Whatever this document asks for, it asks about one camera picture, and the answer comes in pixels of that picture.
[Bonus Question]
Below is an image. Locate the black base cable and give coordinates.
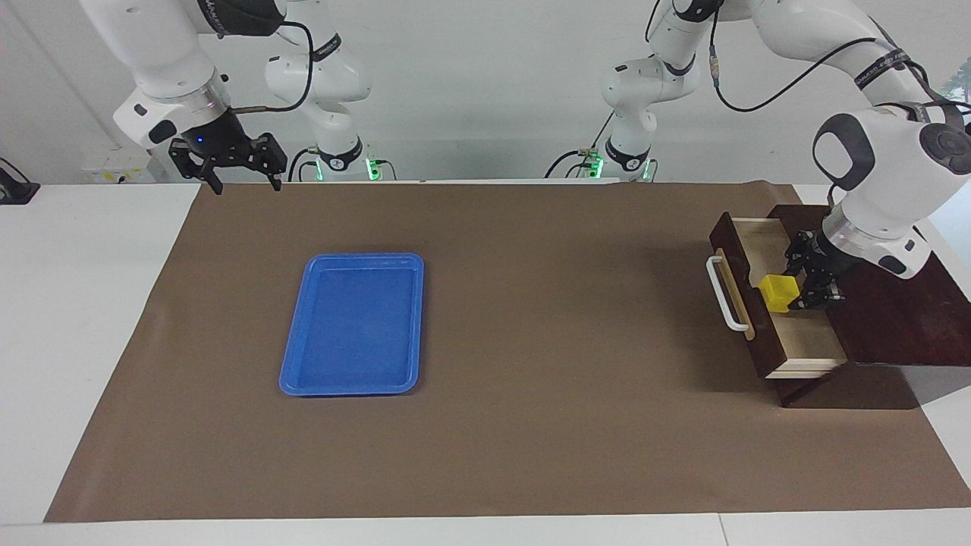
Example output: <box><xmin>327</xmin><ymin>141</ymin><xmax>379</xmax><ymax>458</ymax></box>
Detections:
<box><xmin>287</xmin><ymin>146</ymin><xmax>319</xmax><ymax>183</ymax></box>
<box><xmin>544</xmin><ymin>114</ymin><xmax>617</xmax><ymax>180</ymax></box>

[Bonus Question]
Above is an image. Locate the black left base cable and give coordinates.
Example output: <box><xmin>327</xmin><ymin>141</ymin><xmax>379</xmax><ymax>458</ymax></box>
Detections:
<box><xmin>544</xmin><ymin>114</ymin><xmax>617</xmax><ymax>180</ymax></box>

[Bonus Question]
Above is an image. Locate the brown paper table mat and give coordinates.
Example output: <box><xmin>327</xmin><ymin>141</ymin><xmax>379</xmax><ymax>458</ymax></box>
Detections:
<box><xmin>43</xmin><ymin>180</ymin><xmax>971</xmax><ymax>523</ymax></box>

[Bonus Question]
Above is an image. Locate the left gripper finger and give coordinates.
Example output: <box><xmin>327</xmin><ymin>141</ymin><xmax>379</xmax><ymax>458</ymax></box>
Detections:
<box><xmin>789</xmin><ymin>287</ymin><xmax>843</xmax><ymax>312</ymax></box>
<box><xmin>783</xmin><ymin>235</ymin><xmax>811</xmax><ymax>278</ymax></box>

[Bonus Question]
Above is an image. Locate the blue plastic tray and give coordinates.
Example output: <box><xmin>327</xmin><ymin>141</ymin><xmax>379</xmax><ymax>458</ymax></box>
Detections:
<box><xmin>278</xmin><ymin>253</ymin><xmax>425</xmax><ymax>397</ymax></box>

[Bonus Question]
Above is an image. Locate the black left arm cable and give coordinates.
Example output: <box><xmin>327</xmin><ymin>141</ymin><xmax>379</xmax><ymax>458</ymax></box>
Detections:
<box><xmin>645</xmin><ymin>0</ymin><xmax>966</xmax><ymax>115</ymax></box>

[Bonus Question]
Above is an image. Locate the dark wooden drawer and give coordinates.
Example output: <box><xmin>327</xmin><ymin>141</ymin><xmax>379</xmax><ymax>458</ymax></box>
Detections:
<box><xmin>707</xmin><ymin>212</ymin><xmax>849</xmax><ymax>380</ymax></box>

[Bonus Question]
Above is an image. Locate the yellow block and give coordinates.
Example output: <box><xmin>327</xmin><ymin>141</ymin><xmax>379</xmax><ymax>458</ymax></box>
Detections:
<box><xmin>759</xmin><ymin>274</ymin><xmax>802</xmax><ymax>313</ymax></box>

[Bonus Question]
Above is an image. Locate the dark wooden drawer cabinet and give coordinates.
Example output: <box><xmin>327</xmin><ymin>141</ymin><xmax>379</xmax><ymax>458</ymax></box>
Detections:
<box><xmin>766</xmin><ymin>203</ymin><xmax>971</xmax><ymax>409</ymax></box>

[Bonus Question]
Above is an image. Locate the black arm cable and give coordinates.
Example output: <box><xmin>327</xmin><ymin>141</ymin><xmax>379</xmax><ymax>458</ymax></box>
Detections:
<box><xmin>645</xmin><ymin>0</ymin><xmax>966</xmax><ymax>115</ymax></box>
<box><xmin>231</xmin><ymin>20</ymin><xmax>314</xmax><ymax>115</ymax></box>

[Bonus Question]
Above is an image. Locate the white wall socket box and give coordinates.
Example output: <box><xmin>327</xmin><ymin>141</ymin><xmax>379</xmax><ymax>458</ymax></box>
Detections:
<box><xmin>82</xmin><ymin>147</ymin><xmax>158</xmax><ymax>184</ymax></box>

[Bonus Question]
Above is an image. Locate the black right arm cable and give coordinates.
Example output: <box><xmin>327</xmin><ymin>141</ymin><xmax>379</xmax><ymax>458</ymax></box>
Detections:
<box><xmin>231</xmin><ymin>20</ymin><xmax>314</xmax><ymax>115</ymax></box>

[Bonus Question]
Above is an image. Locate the white drawer handle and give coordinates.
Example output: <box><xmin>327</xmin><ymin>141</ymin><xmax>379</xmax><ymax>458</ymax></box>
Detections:
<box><xmin>706</xmin><ymin>256</ymin><xmax>750</xmax><ymax>333</ymax></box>

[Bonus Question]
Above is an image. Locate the black clamp mount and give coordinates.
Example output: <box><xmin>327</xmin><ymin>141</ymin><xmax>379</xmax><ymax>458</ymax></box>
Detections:
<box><xmin>0</xmin><ymin>157</ymin><xmax>40</xmax><ymax>206</ymax></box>

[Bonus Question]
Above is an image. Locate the window with green foliage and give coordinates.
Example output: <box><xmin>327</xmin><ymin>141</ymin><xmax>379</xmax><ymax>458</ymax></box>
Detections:
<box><xmin>941</xmin><ymin>57</ymin><xmax>971</xmax><ymax>99</ymax></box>

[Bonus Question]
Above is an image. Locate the black right base cable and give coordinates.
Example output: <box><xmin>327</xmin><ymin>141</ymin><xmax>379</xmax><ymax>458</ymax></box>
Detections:
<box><xmin>287</xmin><ymin>146</ymin><xmax>319</xmax><ymax>183</ymax></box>

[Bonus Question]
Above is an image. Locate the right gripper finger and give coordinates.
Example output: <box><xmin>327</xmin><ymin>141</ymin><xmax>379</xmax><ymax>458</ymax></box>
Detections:
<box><xmin>168</xmin><ymin>143</ymin><xmax>225</xmax><ymax>196</ymax></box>
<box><xmin>253</xmin><ymin>133</ymin><xmax>290</xmax><ymax>193</ymax></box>

